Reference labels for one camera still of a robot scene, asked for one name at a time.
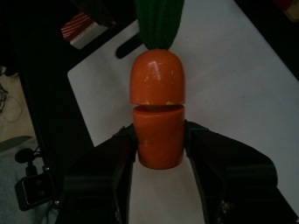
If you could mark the striped toy box cube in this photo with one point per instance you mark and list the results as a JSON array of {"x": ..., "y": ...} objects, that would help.
[{"x": 79, "y": 30}]

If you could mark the grey fabric seat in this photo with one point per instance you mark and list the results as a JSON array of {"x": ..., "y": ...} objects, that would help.
[{"x": 10, "y": 175}]

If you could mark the orange carrot piece with leaf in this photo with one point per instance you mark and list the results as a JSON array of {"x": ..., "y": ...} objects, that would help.
[{"x": 158, "y": 78}]

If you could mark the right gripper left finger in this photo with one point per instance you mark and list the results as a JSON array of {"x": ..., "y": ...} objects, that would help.
[{"x": 98, "y": 180}]

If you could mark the orange carrot tip piece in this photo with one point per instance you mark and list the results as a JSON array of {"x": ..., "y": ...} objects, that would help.
[{"x": 159, "y": 137}]

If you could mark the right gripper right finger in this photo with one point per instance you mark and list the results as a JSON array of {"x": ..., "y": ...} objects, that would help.
[{"x": 234, "y": 180}]

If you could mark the white plastic cutting board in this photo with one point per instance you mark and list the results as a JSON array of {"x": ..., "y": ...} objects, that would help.
[{"x": 234, "y": 87}]

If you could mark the small black camera device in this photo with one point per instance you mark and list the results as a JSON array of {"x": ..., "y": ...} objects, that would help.
[{"x": 35, "y": 189}]

